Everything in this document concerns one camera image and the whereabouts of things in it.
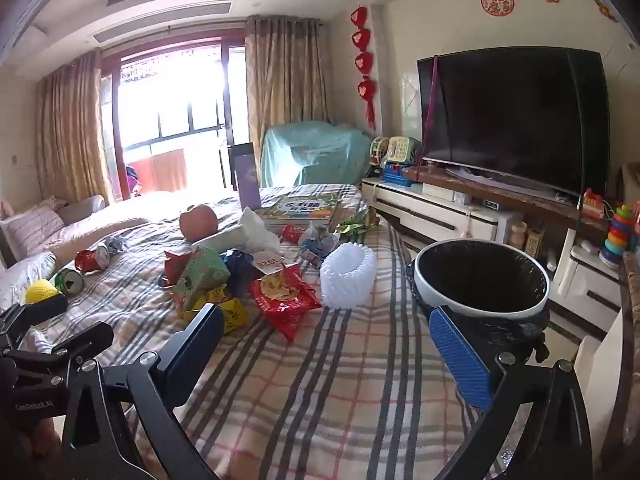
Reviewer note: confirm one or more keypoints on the ceiling air vent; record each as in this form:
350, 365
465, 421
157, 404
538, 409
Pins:
165, 22

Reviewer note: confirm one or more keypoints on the yellow basket toy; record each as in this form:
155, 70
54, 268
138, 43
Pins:
379, 150

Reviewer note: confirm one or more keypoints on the stacked wooden jars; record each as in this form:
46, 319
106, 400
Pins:
518, 234

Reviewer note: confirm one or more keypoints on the red tube with white cap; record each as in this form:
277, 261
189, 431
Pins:
292, 233

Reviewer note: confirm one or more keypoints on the small black clock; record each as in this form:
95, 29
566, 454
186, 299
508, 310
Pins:
491, 204

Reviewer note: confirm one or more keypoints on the white card with red print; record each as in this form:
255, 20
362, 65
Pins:
267, 263

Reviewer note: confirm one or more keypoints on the red heart hanging decoration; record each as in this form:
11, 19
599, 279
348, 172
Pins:
362, 62

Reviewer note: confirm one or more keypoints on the beige curtain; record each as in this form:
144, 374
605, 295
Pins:
287, 75
75, 130

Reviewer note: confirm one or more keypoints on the white tissue pack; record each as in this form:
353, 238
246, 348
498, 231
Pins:
220, 240

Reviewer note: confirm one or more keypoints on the black television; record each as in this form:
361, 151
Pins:
515, 115

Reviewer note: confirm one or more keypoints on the grey pillow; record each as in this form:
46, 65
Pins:
82, 209

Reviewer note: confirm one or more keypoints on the white blue wrapper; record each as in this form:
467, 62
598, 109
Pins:
317, 245

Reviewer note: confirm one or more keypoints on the purple tall box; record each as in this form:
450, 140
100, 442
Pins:
247, 175

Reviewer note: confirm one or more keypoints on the person's left hand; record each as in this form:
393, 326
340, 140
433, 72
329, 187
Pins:
45, 437

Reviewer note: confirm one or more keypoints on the gold cartoon wall decal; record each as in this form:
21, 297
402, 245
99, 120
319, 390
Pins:
606, 9

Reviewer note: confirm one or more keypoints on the red toy telephone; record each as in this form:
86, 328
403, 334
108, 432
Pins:
592, 205

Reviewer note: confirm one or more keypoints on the orange round toy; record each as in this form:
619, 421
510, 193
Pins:
198, 222

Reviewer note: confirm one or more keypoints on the crumpled blue silver wrapper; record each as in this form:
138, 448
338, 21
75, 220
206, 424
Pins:
115, 244

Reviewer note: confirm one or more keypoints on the red snack packet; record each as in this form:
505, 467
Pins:
282, 300

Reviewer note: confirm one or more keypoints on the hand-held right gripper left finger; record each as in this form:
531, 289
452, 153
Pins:
200, 340

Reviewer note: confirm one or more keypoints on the white tissue wad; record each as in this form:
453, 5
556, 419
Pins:
257, 230

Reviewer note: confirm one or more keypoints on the yellow snack packet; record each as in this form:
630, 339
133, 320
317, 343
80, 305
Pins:
232, 315

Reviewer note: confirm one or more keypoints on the pink striped pillow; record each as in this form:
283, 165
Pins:
32, 230

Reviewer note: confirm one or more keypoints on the rainbow stacking rings toy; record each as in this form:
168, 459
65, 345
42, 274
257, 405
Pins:
617, 240

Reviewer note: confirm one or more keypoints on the small red packet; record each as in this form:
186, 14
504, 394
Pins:
175, 267

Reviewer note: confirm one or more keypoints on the green crumpled wrapper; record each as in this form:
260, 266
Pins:
357, 222

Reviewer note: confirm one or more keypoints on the white television cabinet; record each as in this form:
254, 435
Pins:
440, 215

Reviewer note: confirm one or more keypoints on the blue toy cash register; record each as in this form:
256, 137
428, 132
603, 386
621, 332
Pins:
397, 174

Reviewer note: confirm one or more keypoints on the round red wall decal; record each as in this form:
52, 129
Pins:
497, 1

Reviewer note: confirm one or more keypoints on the red drink can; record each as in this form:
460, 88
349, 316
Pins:
92, 259

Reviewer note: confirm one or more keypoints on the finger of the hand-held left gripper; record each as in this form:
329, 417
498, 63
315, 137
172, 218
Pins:
35, 312
70, 342

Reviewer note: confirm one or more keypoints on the blue plastic packet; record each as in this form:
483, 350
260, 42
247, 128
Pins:
237, 270

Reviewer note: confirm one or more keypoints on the pink hanging charm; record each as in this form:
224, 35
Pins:
468, 227

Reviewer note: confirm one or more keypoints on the metal grater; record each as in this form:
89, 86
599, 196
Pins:
536, 242

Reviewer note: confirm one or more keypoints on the green drink can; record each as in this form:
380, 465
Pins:
69, 281

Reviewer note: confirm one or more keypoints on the balcony window frame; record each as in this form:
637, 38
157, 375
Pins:
117, 110

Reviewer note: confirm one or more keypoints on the white bin with black bag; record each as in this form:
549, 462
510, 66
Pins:
480, 305

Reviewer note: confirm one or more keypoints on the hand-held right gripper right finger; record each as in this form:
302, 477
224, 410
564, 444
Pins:
460, 360

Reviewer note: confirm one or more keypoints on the yellow mesh ball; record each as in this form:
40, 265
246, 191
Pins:
39, 292

